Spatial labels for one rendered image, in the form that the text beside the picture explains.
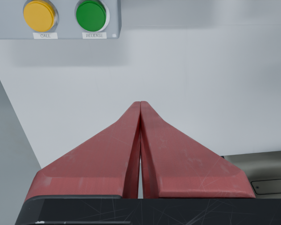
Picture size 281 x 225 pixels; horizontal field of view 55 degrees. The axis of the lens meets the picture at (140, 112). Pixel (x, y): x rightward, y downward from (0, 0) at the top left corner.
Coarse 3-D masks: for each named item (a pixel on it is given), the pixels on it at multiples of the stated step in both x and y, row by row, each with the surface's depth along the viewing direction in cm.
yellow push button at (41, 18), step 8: (40, 0) 35; (32, 8) 35; (40, 8) 35; (48, 8) 36; (24, 16) 36; (32, 16) 36; (40, 16) 36; (48, 16) 36; (32, 24) 36; (40, 24) 36; (48, 24) 36
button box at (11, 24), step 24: (0, 0) 36; (24, 0) 36; (48, 0) 36; (72, 0) 36; (96, 0) 36; (120, 0) 41; (0, 24) 38; (24, 24) 38; (72, 24) 38; (120, 24) 41
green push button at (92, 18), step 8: (88, 0) 35; (80, 8) 35; (88, 8) 35; (96, 8) 35; (104, 8) 36; (80, 16) 36; (88, 16) 36; (96, 16) 36; (104, 16) 36; (80, 24) 36; (88, 24) 36; (96, 24) 36; (104, 24) 37
